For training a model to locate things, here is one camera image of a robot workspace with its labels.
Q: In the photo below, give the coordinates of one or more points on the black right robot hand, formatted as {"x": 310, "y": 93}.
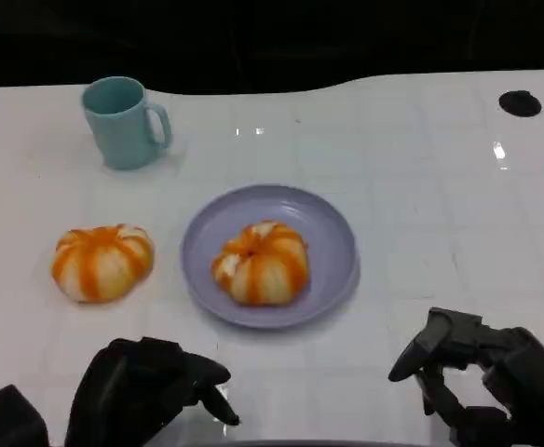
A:
{"x": 528, "y": 372}

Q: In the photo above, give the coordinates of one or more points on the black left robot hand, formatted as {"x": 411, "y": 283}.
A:
{"x": 123, "y": 391}

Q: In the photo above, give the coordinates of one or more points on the orange and white bread roll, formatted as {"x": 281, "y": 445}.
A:
{"x": 100, "y": 263}
{"x": 262, "y": 265}

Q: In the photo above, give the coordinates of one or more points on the grey robot torso edge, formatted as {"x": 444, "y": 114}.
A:
{"x": 309, "y": 443}

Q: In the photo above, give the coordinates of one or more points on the lilac plate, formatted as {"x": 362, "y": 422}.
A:
{"x": 328, "y": 242}

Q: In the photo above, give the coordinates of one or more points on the pale green mug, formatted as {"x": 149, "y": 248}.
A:
{"x": 119, "y": 130}

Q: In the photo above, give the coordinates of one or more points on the black round table grommet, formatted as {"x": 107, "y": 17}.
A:
{"x": 520, "y": 103}

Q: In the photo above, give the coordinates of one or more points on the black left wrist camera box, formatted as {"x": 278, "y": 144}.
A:
{"x": 6, "y": 419}

